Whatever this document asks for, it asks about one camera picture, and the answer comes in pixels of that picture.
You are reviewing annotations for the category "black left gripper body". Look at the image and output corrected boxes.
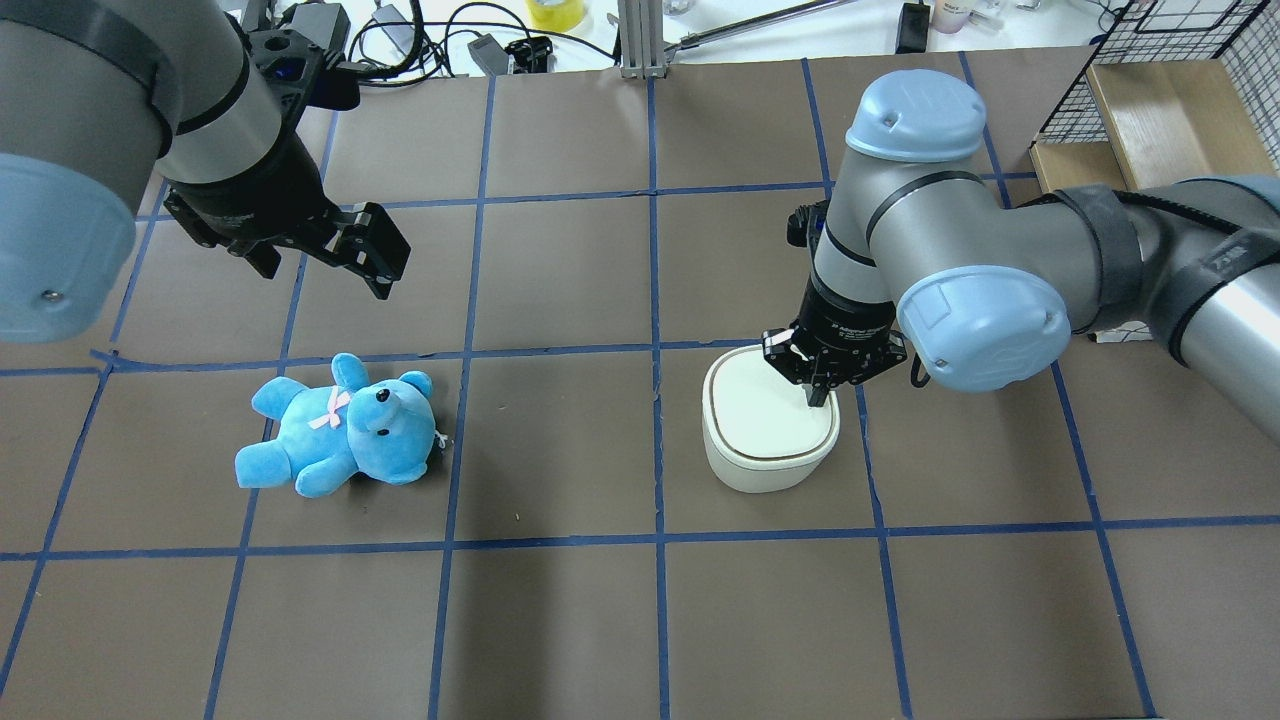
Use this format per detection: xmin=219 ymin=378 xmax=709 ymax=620
xmin=163 ymin=133 xmax=335 ymax=261

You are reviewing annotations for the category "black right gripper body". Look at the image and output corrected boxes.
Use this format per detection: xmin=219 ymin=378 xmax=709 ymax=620
xmin=794 ymin=275 xmax=895 ymax=352

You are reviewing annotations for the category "white desktop trash can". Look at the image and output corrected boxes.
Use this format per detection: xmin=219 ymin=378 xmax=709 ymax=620
xmin=700 ymin=346 xmax=842 ymax=495

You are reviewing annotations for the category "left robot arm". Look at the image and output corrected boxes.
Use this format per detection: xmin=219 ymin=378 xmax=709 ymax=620
xmin=1 ymin=1 xmax=411 ymax=345

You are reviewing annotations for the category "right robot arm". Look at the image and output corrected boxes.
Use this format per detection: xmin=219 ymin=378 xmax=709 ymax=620
xmin=762 ymin=69 xmax=1279 ymax=437

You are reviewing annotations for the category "blue teddy bear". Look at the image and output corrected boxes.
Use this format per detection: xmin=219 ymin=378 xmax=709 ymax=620
xmin=234 ymin=354 xmax=449 ymax=498

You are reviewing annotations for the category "black power adapter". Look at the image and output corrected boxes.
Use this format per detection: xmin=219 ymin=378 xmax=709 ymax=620
xmin=467 ymin=35 xmax=513 ymax=76

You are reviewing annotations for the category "yellow tape roll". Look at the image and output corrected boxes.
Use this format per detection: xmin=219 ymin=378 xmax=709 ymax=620
xmin=525 ymin=0 xmax=586 ymax=33

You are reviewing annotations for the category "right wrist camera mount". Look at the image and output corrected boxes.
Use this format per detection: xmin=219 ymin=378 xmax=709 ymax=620
xmin=785 ymin=200 xmax=829 ymax=252

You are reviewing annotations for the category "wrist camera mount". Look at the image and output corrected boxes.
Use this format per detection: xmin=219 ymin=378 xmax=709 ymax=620
xmin=785 ymin=200 xmax=829 ymax=252
xmin=239 ymin=1 xmax=360 ymax=124

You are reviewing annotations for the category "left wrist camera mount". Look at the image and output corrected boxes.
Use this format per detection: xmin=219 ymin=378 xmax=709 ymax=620
xmin=239 ymin=1 xmax=360 ymax=124

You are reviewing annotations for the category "black cables bundle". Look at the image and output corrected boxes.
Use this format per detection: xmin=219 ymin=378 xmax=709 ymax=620
xmin=346 ymin=0 xmax=621 ymax=88

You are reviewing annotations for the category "aluminium frame post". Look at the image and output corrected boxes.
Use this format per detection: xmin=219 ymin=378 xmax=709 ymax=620
xmin=616 ymin=0 xmax=669 ymax=79

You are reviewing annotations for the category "wooden shelf with wire grid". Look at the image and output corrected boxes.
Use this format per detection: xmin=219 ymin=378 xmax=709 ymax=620
xmin=1029 ymin=1 xmax=1277 ymax=191

